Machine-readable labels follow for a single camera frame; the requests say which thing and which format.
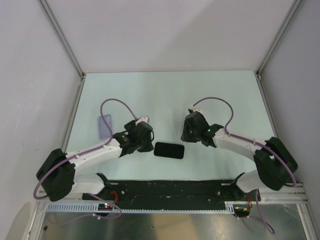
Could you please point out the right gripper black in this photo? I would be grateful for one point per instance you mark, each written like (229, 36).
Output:
(185, 137)

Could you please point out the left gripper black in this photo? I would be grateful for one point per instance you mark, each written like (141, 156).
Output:
(149, 147)

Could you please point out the black phone case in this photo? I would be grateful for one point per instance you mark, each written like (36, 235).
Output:
(169, 150)

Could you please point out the lilac phone case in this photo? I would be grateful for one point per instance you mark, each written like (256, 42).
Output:
(103, 130)

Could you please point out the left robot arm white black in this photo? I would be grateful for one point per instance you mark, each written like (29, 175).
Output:
(61, 173)

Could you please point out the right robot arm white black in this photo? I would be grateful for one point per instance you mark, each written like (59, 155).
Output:
(275, 166)

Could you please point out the left controller board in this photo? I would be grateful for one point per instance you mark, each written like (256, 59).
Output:
(106, 206)

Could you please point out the controller board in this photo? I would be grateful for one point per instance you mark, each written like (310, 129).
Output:
(241, 211)
(106, 206)

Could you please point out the right controller board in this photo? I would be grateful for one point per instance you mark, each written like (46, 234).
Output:
(241, 211)

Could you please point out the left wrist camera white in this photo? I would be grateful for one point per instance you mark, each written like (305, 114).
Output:
(145, 119)

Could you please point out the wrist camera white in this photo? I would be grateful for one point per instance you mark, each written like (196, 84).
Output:
(145, 119)
(195, 109)

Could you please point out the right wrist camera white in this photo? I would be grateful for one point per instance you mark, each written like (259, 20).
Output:
(195, 109)

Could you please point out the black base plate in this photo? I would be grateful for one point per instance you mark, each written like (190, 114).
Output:
(174, 195)

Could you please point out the white slotted cable duct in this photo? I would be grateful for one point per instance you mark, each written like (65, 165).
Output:
(73, 207)

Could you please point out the right aluminium frame post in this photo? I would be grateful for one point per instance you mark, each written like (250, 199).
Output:
(279, 36)

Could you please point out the aluminium frame post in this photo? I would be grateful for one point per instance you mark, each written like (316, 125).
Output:
(279, 36)
(49, 14)

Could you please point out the left aluminium frame post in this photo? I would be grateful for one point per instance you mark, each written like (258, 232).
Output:
(49, 14)

